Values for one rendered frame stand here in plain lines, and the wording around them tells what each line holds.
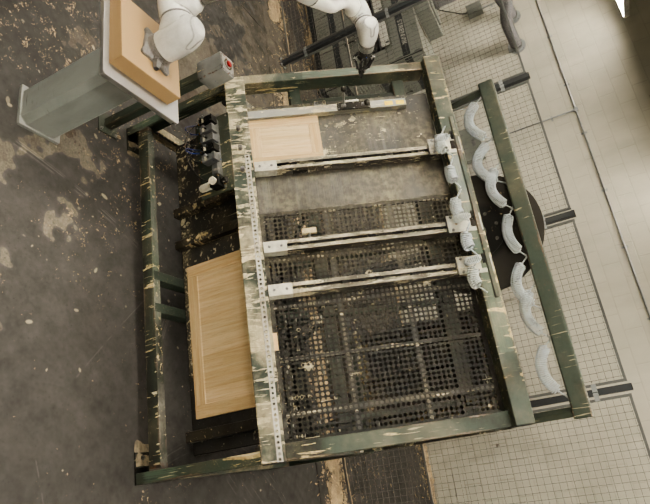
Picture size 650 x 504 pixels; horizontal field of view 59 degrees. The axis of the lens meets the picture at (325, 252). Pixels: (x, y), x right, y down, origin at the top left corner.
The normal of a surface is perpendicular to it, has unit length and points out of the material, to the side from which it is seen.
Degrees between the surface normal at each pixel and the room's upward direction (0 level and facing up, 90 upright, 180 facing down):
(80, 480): 0
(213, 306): 90
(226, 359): 90
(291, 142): 59
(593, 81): 90
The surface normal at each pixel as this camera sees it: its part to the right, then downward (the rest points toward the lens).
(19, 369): 0.88, -0.29
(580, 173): -0.46, -0.29
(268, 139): 0.06, -0.36
